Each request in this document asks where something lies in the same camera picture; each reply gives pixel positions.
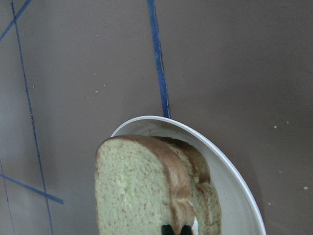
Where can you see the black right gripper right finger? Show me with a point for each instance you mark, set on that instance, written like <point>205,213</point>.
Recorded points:
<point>186,230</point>

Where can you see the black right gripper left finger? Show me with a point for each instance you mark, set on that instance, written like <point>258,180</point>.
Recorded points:
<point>167,230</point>

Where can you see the bread slice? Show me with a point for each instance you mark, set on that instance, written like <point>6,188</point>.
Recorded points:
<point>140,185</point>
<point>204,196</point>

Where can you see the white plate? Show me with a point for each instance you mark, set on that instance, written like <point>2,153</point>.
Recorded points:
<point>240,213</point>

